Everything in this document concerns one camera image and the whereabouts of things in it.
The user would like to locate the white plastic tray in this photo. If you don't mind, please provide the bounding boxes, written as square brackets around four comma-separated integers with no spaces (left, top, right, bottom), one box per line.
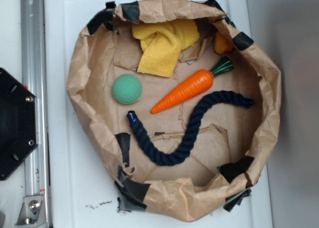
[44,0,273,228]

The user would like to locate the metal corner bracket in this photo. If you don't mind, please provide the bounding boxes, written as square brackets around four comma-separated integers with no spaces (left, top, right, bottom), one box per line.
[14,195,47,228]

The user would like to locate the aluminium extrusion rail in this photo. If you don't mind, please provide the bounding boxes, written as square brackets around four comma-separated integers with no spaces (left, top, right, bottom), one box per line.
[20,0,53,228]

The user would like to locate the brown paper bag basin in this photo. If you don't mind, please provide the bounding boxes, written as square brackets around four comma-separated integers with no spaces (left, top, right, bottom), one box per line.
[67,0,282,222]

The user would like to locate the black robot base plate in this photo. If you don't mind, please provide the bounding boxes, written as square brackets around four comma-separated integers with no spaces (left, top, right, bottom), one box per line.
[0,68,38,181]

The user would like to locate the yellow microfiber cloth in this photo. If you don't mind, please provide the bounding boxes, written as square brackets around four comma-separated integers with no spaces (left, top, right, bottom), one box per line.
[132,19,200,78]

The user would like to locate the small orange yellow toy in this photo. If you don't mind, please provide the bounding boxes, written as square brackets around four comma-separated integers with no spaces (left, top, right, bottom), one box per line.
[213,31,234,55]

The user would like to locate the green dimpled foam ball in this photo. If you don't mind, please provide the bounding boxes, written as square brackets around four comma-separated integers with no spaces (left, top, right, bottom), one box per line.
[112,74,143,105]

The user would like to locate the dark blue twisted rope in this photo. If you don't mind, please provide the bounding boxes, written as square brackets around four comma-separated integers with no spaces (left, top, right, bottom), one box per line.
[126,90,254,167]

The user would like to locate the orange plastic toy carrot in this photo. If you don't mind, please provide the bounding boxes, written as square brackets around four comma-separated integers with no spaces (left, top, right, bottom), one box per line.
[151,56,234,114]

